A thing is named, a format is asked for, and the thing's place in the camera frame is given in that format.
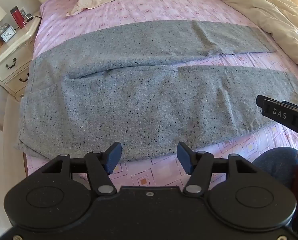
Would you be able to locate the cream nightstand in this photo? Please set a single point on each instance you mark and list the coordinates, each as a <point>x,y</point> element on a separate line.
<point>11,52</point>

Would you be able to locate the beige duvet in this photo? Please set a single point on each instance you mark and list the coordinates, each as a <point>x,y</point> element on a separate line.
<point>263,7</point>

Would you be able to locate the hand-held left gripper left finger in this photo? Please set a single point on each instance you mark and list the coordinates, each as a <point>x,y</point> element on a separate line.
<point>113,156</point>

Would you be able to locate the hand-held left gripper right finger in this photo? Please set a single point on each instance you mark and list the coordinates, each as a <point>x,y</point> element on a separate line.
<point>184,156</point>

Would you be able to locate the grey speckled pants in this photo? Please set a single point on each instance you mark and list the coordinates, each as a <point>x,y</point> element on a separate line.
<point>144,100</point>

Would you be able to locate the small white charging device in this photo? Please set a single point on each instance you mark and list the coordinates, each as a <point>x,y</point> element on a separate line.
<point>28,16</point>

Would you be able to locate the white alarm clock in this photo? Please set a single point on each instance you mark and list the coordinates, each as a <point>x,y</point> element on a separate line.
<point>8,34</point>

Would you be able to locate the pink patterned bed sheet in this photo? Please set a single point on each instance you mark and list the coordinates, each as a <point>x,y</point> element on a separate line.
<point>139,10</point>

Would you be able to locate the red thermos bottle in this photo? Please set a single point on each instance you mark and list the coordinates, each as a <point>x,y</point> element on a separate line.
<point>17,17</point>

